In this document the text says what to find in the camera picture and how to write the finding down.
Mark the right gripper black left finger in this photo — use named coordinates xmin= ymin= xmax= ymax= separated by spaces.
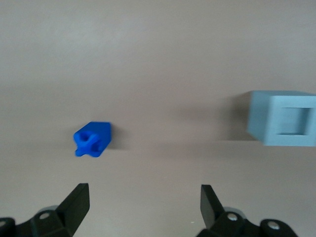
xmin=0 ymin=183 xmax=90 ymax=237

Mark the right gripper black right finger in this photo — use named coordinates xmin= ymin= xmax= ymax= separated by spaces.
xmin=197 ymin=184 xmax=299 ymax=237

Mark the blue plastic part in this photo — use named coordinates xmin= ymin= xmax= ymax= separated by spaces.
xmin=73 ymin=120 xmax=112 ymax=158

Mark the gray square base block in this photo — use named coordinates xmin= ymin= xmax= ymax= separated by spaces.
xmin=246 ymin=90 xmax=316 ymax=147

